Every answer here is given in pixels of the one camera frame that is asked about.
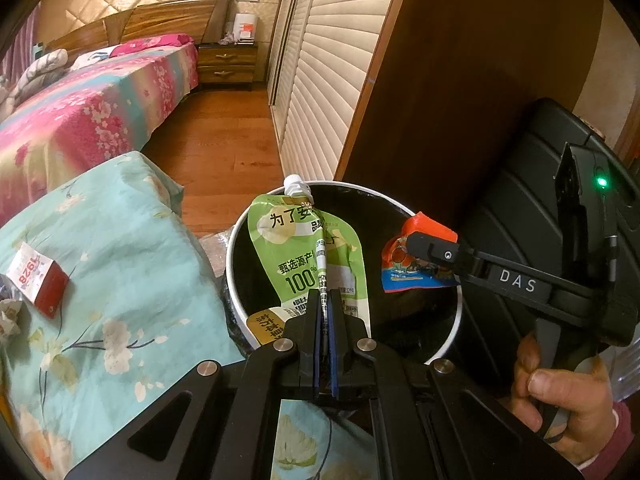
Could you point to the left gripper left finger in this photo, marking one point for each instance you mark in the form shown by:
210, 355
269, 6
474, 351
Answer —
218, 421

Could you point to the wooden nightstand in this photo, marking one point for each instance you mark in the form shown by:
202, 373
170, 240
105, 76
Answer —
226, 64

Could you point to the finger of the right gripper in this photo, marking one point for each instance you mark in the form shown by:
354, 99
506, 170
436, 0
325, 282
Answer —
435, 252

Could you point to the folded white blue quilt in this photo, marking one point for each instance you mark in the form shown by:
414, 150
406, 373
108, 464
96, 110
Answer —
7, 100

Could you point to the pink curtain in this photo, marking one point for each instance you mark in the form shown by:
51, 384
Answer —
19, 56

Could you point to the white pillow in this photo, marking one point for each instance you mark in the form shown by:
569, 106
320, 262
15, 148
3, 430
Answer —
92, 57

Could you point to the wooden headboard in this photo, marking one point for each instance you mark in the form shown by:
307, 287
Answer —
202, 20

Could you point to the pink pillow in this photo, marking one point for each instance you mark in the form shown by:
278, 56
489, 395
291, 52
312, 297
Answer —
141, 44

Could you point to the white louvered wardrobe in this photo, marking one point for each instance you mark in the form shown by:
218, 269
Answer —
320, 57

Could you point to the green white drink pouch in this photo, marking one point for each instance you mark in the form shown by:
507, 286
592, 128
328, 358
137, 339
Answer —
302, 248

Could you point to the pink floral bed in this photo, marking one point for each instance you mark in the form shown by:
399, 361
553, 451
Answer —
88, 117

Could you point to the white box on nightstand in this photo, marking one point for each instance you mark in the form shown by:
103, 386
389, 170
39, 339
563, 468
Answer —
244, 28

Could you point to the red blue snack wrapper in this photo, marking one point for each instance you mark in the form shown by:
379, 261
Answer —
415, 259

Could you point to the teal floral table cloth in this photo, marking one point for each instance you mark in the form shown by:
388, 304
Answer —
141, 309

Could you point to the dark wooden door panel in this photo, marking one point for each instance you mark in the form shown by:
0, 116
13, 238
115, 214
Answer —
446, 80

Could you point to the person's right hand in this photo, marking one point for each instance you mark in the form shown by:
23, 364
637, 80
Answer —
587, 396

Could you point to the red white 1928 box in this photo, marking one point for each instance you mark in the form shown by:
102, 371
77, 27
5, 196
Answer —
39, 278

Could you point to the striped folded blanket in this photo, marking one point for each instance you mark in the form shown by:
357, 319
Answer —
45, 71

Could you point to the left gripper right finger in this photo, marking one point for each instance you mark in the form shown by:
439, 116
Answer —
430, 421

